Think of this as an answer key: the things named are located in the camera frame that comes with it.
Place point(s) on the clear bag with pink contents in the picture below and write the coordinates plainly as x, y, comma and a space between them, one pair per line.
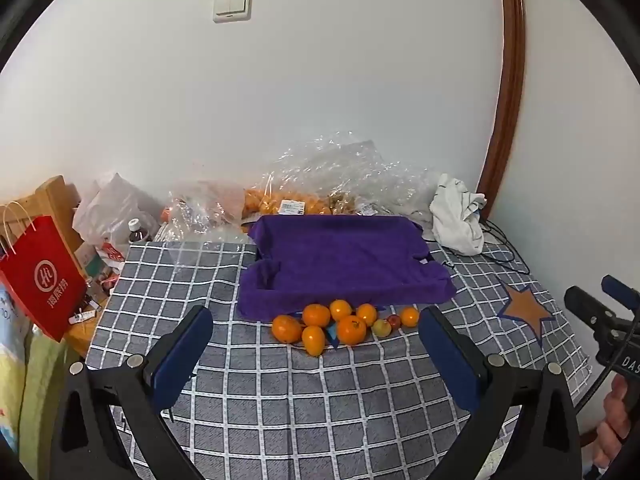
210, 205

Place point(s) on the person's right hand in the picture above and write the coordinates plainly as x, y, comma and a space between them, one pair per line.
615, 420

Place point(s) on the brown bottle with white cap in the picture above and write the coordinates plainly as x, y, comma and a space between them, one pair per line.
137, 234

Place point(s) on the yellow green cloth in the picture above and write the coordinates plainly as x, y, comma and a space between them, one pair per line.
40, 400

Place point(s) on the brown wooden door frame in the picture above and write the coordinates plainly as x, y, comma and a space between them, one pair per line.
512, 85

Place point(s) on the red and white packet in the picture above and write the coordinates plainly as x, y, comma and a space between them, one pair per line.
112, 251

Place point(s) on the red paper bag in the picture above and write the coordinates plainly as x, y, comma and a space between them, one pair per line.
42, 280

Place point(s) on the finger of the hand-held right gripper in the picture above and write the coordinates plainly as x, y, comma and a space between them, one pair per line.
590, 307
622, 291

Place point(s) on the wooden chair back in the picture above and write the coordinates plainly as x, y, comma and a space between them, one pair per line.
52, 195

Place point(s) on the labelled bag of oranges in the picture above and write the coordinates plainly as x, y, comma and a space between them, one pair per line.
265, 202

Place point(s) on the large clear plastic bag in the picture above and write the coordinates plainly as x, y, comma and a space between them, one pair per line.
365, 175

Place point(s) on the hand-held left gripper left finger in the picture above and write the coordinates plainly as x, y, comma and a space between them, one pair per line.
180, 355

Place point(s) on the purple towel covered tray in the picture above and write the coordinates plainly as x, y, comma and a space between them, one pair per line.
340, 260

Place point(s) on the cluttered wooden side table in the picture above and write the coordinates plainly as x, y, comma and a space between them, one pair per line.
87, 327

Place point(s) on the white crumpled cloth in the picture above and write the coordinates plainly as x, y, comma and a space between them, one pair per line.
457, 220

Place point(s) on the white wall light switch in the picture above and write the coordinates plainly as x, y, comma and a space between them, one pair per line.
232, 6

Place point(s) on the small red round fruit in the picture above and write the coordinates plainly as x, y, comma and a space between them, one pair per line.
395, 321

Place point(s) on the white plastic bag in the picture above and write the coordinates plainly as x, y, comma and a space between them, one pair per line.
115, 200

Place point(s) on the small yellow round fruit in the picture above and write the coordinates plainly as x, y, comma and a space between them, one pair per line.
382, 328

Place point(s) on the cluster of oranges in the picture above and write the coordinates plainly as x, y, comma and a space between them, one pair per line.
351, 331

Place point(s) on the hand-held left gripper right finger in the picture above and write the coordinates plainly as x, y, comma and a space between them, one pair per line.
450, 360

